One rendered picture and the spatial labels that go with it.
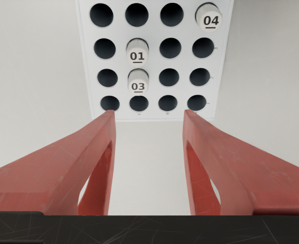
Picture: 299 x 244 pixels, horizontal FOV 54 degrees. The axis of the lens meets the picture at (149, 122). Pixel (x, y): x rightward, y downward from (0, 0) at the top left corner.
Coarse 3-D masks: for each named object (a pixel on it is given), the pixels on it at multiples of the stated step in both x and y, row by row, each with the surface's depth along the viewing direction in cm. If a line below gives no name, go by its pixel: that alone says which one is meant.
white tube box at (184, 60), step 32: (96, 0) 15; (128, 0) 15; (160, 0) 15; (192, 0) 15; (224, 0) 15; (96, 32) 16; (128, 32) 16; (160, 32) 16; (192, 32) 16; (224, 32) 16; (96, 64) 18; (128, 64) 18; (160, 64) 18; (192, 64) 18; (96, 96) 19; (128, 96) 19; (160, 96) 19; (192, 96) 21
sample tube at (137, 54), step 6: (132, 42) 16; (138, 42) 16; (144, 42) 17; (132, 48) 16; (138, 48) 16; (144, 48) 16; (126, 54) 16; (132, 54) 16; (138, 54) 16; (144, 54) 16; (132, 60) 16; (138, 60) 16; (144, 60) 16; (138, 66) 16
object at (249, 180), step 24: (192, 120) 11; (192, 144) 11; (216, 144) 8; (240, 144) 8; (192, 168) 11; (216, 168) 8; (240, 168) 6; (264, 168) 6; (288, 168) 6; (192, 192) 11; (240, 192) 6; (264, 192) 5; (288, 192) 5
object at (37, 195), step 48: (96, 144) 9; (0, 192) 5; (48, 192) 5; (96, 192) 11; (0, 240) 5; (48, 240) 5; (96, 240) 5; (144, 240) 5; (192, 240) 5; (240, 240) 5; (288, 240) 5
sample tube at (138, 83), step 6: (132, 72) 19; (138, 72) 17; (144, 72) 18; (132, 78) 17; (138, 78) 17; (144, 78) 17; (132, 84) 17; (138, 84) 17; (144, 84) 17; (132, 90) 17; (138, 90) 17; (144, 90) 17
